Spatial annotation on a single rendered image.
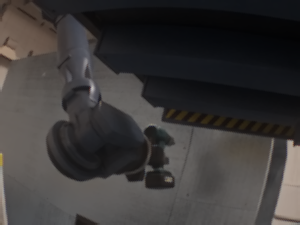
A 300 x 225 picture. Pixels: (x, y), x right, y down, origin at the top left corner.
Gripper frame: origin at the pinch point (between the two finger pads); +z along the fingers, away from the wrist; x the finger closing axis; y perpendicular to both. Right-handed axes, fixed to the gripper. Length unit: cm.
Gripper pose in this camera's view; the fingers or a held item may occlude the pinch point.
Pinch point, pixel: (158, 161)
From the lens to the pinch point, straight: 100.6
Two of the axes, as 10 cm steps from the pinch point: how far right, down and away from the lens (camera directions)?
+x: -8.5, 2.3, 4.7
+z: 5.3, 3.1, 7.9
